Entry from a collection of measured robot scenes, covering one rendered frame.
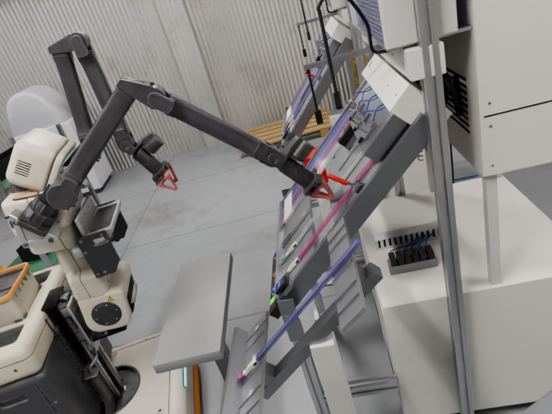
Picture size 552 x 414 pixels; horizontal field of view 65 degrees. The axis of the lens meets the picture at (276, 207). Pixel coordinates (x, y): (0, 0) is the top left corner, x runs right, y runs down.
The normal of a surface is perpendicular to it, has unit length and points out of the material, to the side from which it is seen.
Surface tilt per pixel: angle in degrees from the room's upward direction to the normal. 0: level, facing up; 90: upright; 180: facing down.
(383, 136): 90
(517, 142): 90
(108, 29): 90
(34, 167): 90
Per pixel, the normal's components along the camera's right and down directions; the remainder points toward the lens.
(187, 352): -0.26, -0.86
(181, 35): 0.04, 0.45
